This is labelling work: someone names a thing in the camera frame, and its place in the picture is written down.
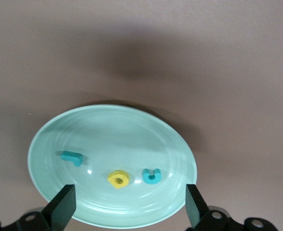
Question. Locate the green plate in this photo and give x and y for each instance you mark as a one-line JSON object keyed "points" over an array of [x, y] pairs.
{"points": [[112, 134]]}

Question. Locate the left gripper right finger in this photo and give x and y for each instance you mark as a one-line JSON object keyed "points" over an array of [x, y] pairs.
{"points": [[196, 209]]}

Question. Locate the brown table cover sheet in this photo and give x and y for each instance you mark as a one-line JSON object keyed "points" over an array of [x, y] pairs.
{"points": [[59, 48]]}

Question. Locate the teal foam letter c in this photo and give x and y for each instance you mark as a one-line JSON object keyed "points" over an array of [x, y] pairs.
{"points": [[145, 179]]}

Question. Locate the yellow foam letter d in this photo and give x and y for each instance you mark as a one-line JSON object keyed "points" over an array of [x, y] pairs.
{"points": [[113, 179]]}

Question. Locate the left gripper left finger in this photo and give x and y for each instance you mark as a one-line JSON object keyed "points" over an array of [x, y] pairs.
{"points": [[59, 207]]}

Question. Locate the teal foam letter r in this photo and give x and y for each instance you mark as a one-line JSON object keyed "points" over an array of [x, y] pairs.
{"points": [[70, 157]]}

